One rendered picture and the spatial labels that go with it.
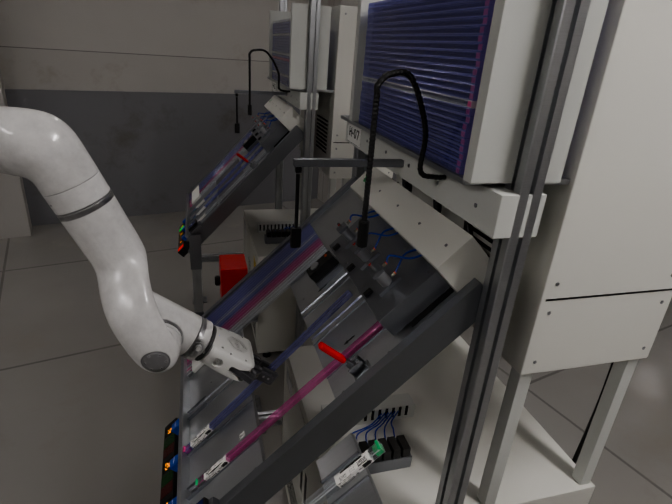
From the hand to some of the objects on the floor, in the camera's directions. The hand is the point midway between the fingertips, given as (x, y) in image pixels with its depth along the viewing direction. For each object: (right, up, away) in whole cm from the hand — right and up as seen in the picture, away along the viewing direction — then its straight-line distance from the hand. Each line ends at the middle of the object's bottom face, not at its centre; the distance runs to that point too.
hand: (265, 372), depth 100 cm
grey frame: (0, -78, +52) cm, 93 cm away
